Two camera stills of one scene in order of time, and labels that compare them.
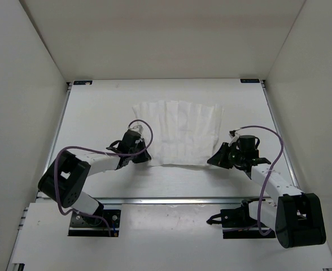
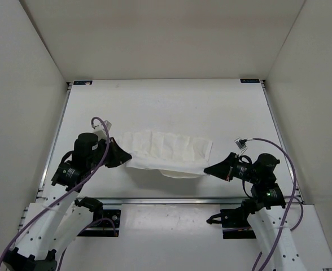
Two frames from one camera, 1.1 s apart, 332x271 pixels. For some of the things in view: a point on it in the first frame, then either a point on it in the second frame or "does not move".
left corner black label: (83, 82) does not move
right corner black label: (249, 81) does not move
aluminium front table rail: (178, 200) does not move
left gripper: (144, 157) -> (119, 154)
